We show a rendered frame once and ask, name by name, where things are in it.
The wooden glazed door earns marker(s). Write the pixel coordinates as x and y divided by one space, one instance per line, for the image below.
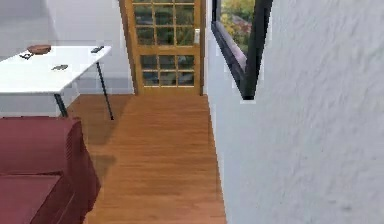
166 50

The black framed window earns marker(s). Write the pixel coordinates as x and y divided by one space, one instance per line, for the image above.
243 40

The black remote control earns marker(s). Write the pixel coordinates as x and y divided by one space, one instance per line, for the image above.
97 49

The white table with black legs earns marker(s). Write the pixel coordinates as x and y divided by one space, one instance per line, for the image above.
40 75

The dark red sofa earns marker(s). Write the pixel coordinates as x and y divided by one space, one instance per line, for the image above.
36 160

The brown shallow bowl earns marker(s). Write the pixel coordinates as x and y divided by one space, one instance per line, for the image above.
39 49

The small black keys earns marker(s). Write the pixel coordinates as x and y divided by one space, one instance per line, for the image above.
26 56

